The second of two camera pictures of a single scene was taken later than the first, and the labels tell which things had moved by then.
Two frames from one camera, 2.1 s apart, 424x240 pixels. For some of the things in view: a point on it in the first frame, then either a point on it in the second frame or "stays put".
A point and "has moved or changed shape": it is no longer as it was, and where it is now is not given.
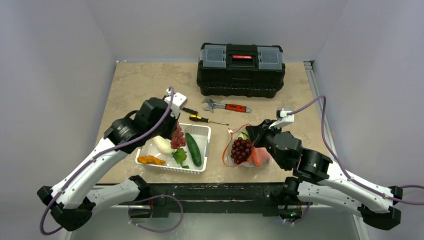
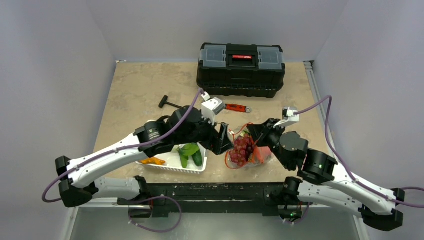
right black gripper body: [257, 133] stays put
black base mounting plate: [210, 200] stays put
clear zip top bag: [241, 152] stays put
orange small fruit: [150, 159] stays put
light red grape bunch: [177, 139] has moved or changed shape
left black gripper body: [166, 128] -> [205, 135]
